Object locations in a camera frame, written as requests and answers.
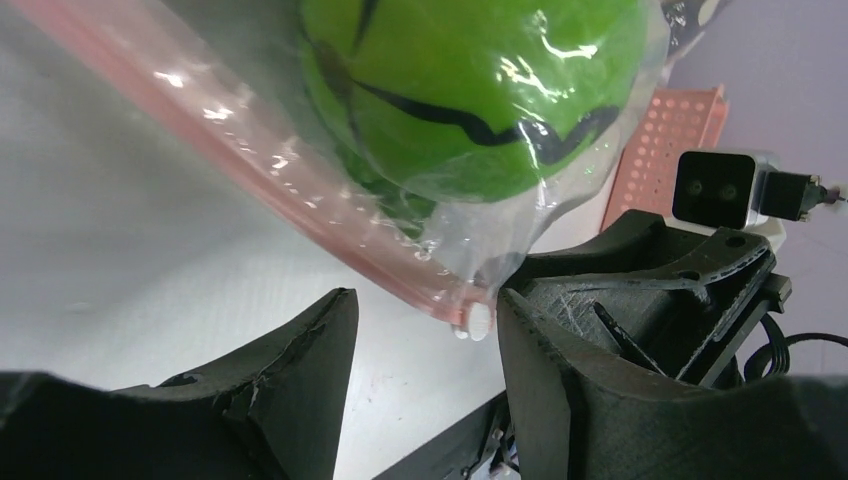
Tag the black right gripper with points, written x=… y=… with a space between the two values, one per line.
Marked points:
x=674 y=301

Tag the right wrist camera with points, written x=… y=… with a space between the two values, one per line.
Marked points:
x=747 y=191

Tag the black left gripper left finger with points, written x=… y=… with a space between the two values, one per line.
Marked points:
x=271 y=409

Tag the pink plastic basket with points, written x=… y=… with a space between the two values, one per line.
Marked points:
x=676 y=121

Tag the clear zip top bag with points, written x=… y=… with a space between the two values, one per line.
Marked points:
x=226 y=78

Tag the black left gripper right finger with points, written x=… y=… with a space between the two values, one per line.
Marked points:
x=582 y=412

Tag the green fake watermelon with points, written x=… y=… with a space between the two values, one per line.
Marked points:
x=468 y=101

